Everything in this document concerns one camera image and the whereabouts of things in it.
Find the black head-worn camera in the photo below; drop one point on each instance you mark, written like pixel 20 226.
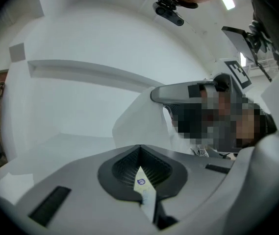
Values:
pixel 167 10

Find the cream tissue box purple label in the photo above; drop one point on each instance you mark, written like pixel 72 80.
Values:
pixel 141 179

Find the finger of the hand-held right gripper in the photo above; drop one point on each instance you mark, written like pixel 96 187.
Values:
pixel 171 93
pixel 173 110

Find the black chest-mounted flat device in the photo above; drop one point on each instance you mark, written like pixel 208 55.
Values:
pixel 239 40

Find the white tissue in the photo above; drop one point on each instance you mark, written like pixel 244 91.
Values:
pixel 139 121

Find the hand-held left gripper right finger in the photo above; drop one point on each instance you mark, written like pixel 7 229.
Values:
pixel 193 177

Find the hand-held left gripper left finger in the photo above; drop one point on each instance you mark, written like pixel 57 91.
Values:
pixel 80 195

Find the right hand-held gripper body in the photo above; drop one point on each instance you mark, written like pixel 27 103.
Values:
pixel 237 75

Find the rectangular ceiling light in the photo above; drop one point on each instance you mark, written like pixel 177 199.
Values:
pixel 228 1

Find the person's dark jacket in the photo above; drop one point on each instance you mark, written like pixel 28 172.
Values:
pixel 269 13

